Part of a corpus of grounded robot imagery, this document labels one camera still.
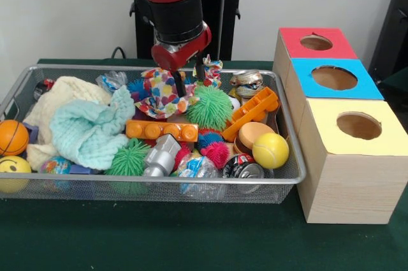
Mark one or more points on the orange studded building brick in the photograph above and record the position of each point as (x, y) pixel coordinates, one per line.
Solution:
(162, 131)

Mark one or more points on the orange plastic toy block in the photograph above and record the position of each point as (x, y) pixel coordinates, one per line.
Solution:
(253, 108)

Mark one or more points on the mint green waffle cloth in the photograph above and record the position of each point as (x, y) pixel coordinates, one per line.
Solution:
(92, 130)

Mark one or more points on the cream waffle cloth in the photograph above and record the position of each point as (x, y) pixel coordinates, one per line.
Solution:
(38, 105)

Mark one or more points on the black upright panel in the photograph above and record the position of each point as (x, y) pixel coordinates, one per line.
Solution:
(393, 22)

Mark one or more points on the wooden box with three holes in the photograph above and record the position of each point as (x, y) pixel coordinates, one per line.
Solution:
(350, 188)

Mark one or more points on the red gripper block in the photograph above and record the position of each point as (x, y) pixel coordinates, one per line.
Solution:
(169, 59)

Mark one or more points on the yellow smiley ball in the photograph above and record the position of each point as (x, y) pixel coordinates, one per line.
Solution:
(14, 165)

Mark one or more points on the green spiky rubber ball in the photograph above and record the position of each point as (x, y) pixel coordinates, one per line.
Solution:
(212, 108)

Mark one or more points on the dark green tablecloth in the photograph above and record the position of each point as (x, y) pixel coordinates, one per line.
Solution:
(159, 239)
(398, 83)

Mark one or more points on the yellow tennis ball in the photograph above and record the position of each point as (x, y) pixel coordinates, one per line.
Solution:
(271, 150)

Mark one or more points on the colourful spotted cloth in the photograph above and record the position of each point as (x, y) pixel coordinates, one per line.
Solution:
(161, 92)

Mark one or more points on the clear mesh bin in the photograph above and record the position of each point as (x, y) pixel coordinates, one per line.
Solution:
(95, 193)

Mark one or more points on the toy hamburger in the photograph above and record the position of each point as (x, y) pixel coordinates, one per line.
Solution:
(252, 135)

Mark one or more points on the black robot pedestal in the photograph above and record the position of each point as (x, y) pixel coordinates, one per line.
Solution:
(229, 12)

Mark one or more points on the orange basketball toy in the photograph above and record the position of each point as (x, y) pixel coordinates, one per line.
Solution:
(13, 137)

